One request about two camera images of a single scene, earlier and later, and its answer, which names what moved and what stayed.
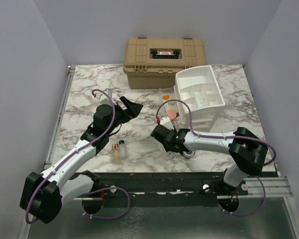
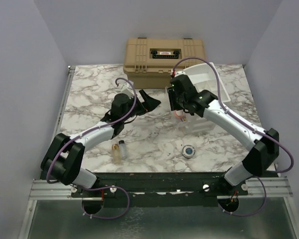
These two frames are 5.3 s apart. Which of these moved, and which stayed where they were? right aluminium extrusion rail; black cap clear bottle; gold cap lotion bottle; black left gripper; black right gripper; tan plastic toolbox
Moved: black right gripper; black left gripper
Stayed: right aluminium extrusion rail; black cap clear bottle; tan plastic toolbox; gold cap lotion bottle
